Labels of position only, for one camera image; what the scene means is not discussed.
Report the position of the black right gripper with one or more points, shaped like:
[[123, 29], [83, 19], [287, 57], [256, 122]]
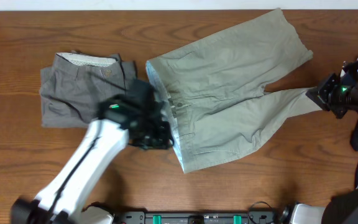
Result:
[[320, 95]]

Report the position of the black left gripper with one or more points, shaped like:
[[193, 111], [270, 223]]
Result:
[[165, 141]]

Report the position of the light khaki green pants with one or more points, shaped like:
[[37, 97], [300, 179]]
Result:
[[214, 95]]

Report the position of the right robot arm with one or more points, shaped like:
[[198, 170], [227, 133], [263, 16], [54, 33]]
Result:
[[342, 209]]

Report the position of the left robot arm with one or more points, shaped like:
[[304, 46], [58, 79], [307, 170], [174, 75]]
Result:
[[135, 119]]

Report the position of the folded dark grey shorts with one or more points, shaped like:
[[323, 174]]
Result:
[[75, 83]]

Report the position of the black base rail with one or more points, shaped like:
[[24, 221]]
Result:
[[256, 216]]

